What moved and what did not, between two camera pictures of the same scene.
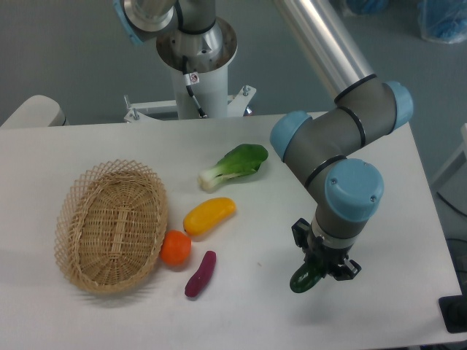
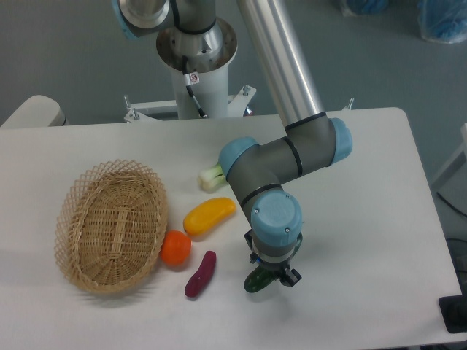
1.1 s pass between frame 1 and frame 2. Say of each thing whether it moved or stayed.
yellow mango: stayed
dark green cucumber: moved
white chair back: stayed
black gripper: moved
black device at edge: stayed
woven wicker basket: stayed
